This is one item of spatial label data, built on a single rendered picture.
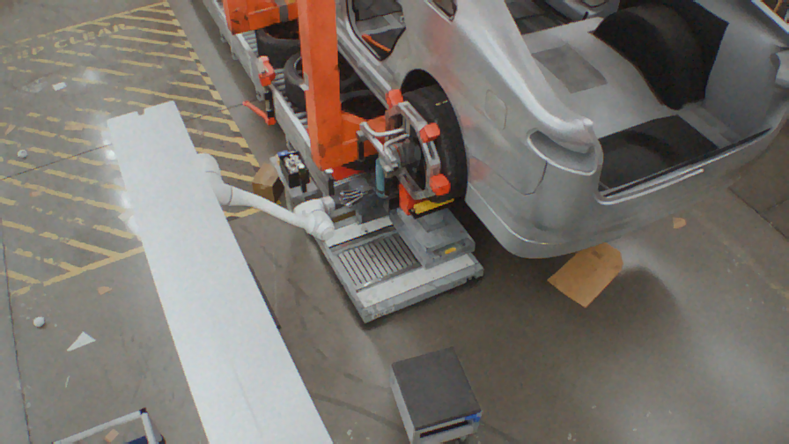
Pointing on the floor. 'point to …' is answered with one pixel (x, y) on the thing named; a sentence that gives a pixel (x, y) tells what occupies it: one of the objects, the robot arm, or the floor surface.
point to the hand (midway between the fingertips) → (367, 191)
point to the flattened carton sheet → (588, 273)
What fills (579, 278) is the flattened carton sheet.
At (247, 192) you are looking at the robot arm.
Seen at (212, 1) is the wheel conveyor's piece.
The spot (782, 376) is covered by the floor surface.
